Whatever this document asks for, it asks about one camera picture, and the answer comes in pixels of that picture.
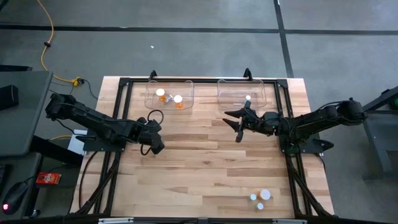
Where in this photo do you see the grey desk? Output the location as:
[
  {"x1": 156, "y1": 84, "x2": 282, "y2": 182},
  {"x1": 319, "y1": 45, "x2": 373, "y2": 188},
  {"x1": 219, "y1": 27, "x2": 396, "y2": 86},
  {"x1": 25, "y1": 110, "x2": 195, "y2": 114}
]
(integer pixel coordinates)
[{"x1": 0, "y1": 70, "x2": 53, "y2": 156}]

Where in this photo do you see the black box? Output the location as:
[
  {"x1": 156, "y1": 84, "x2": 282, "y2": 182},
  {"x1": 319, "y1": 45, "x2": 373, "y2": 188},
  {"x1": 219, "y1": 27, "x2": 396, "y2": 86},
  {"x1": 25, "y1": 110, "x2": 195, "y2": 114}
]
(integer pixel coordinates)
[{"x1": 0, "y1": 84, "x2": 19, "y2": 111}]

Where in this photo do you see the red small box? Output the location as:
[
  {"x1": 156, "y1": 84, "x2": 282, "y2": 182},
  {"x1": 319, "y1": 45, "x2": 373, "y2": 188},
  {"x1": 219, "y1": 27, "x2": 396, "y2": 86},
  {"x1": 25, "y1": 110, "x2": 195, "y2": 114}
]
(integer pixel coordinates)
[{"x1": 35, "y1": 172, "x2": 62, "y2": 187}]

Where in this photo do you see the black metal table frame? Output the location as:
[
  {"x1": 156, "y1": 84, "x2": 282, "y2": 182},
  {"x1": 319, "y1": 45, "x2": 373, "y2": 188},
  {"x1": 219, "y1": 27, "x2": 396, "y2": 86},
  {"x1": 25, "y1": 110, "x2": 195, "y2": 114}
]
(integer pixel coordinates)
[{"x1": 70, "y1": 67, "x2": 335, "y2": 218}]

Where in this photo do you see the black computer mouse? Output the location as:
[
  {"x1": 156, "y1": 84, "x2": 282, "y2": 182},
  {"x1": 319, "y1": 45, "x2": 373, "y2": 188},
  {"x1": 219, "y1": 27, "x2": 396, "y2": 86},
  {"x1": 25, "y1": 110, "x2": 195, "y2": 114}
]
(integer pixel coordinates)
[{"x1": 1, "y1": 181, "x2": 30, "y2": 215}]

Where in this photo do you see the yellow floor cable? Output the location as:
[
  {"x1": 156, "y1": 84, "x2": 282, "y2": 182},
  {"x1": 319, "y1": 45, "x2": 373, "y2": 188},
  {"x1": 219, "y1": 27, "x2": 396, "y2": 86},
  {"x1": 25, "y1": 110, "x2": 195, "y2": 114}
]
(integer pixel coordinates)
[{"x1": 36, "y1": 0, "x2": 82, "y2": 86}]

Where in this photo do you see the black side table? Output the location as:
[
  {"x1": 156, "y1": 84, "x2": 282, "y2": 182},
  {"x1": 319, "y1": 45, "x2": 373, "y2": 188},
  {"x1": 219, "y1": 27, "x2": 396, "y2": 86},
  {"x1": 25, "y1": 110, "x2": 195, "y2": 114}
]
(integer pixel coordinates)
[{"x1": 362, "y1": 86, "x2": 398, "y2": 181}]

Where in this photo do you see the black desk leg bar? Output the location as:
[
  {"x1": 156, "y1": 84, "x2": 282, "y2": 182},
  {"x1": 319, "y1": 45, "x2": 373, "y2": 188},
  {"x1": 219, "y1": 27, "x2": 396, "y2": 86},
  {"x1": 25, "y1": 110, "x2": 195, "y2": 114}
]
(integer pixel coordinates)
[{"x1": 29, "y1": 135, "x2": 85, "y2": 167}]

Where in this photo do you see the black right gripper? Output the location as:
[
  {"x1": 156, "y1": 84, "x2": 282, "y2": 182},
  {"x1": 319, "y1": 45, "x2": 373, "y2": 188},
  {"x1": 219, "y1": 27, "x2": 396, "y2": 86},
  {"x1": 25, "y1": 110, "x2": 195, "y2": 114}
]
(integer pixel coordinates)
[{"x1": 222, "y1": 107, "x2": 280, "y2": 144}]

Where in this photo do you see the dark lower desk shelf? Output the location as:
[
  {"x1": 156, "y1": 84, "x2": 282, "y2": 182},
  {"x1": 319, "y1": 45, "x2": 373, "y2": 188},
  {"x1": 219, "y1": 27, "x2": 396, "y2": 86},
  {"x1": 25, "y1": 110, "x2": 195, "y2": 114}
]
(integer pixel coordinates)
[{"x1": 0, "y1": 152, "x2": 43, "y2": 218}]

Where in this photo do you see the silver aluminium bracket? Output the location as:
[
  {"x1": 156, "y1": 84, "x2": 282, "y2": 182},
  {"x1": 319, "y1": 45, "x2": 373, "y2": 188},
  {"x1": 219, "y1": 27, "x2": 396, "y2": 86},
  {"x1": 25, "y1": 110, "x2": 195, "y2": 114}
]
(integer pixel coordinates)
[
  {"x1": 98, "y1": 217, "x2": 134, "y2": 224},
  {"x1": 272, "y1": 218, "x2": 308, "y2": 224}
]

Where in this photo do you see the clear plastic bin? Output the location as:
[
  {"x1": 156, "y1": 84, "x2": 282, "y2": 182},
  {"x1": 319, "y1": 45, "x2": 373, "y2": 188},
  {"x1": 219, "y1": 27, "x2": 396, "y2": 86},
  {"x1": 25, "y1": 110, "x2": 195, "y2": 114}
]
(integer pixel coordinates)
[
  {"x1": 216, "y1": 78, "x2": 267, "y2": 110},
  {"x1": 144, "y1": 79, "x2": 195, "y2": 110}
]

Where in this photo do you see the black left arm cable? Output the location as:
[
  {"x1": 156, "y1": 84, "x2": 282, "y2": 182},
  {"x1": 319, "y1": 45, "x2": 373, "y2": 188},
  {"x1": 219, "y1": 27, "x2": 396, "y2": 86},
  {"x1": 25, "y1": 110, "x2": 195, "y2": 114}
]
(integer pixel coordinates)
[{"x1": 139, "y1": 109, "x2": 165, "y2": 156}]

